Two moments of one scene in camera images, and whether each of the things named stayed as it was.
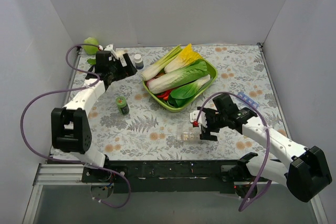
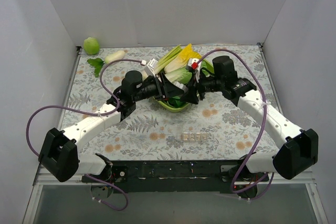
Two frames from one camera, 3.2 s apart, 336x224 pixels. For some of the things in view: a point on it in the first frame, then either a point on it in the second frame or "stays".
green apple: (91, 50) stays
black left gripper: (122, 64) → (160, 87)
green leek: (156, 68) stays
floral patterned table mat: (126, 125) stays
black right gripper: (208, 123) → (198, 85)
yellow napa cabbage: (187, 56) stays
